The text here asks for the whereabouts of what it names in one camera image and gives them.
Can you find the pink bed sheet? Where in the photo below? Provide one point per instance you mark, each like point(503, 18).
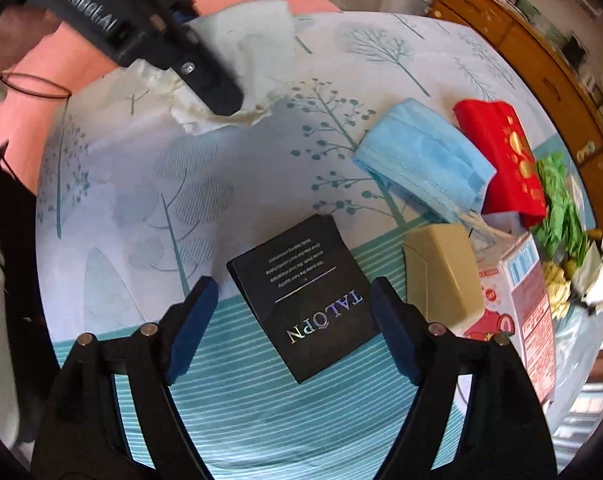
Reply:
point(56, 120)

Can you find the white tissue paper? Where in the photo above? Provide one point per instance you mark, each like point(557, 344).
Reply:
point(261, 45)

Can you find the wooden cabinet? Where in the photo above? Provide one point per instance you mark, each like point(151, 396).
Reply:
point(531, 60)

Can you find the beige box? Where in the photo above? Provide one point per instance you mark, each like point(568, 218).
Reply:
point(441, 280)

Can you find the person's left hand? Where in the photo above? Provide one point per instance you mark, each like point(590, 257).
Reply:
point(16, 35)

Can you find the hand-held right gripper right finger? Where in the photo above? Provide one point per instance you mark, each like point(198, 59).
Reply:
point(391, 330)

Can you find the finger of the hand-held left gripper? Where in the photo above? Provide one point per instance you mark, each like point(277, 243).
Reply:
point(206, 80)

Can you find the printed paper carton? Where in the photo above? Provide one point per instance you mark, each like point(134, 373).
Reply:
point(526, 300)

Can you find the black card box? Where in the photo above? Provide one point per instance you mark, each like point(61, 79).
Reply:
point(306, 310)

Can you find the white floral wrapper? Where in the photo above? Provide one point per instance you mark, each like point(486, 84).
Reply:
point(596, 280)

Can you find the red gold-print envelope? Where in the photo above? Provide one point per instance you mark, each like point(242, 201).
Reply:
point(501, 160)

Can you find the crumpled green paper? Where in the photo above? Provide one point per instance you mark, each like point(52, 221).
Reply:
point(561, 205)

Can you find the blue face mask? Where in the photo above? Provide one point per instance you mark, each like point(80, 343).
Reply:
point(421, 155)

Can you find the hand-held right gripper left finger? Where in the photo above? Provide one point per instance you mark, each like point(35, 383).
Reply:
point(194, 330)

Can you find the tree-print tablecloth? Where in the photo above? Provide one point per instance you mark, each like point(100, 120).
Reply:
point(231, 170)

